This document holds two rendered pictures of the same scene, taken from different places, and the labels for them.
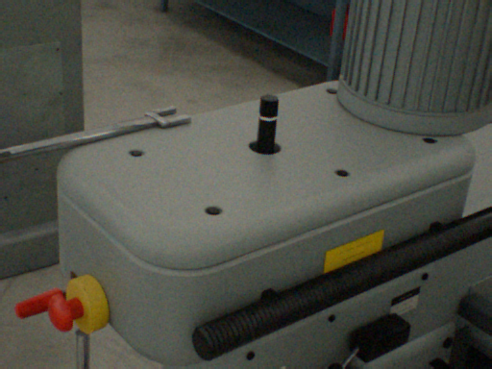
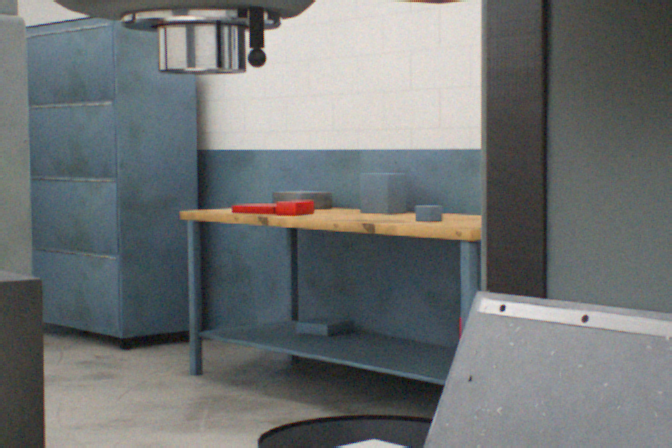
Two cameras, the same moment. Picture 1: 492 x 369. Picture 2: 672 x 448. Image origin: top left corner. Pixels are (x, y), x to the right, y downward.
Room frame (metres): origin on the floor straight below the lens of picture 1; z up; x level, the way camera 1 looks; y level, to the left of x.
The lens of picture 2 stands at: (0.18, -0.11, 1.24)
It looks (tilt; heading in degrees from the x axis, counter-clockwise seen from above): 4 degrees down; 1
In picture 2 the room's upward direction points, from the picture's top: 1 degrees counter-clockwise
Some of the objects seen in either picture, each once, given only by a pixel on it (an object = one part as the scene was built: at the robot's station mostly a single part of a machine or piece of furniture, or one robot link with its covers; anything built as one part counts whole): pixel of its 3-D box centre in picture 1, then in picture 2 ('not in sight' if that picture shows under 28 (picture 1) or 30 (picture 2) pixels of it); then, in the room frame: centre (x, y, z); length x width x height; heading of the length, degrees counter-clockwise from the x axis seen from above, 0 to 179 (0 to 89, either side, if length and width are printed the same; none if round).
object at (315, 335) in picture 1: (277, 284); not in sight; (0.92, -0.05, 1.68); 0.34 x 0.24 x 0.10; 130
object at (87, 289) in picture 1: (86, 304); not in sight; (0.74, 0.16, 1.76); 0.06 x 0.02 x 0.06; 40
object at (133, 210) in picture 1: (269, 203); not in sight; (0.90, -0.03, 1.81); 0.47 x 0.26 x 0.16; 130
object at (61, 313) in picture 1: (66, 311); not in sight; (0.73, 0.17, 1.76); 0.04 x 0.03 x 0.04; 40
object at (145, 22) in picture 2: not in sight; (201, 19); (0.89, -0.02, 1.31); 0.09 x 0.09 x 0.01
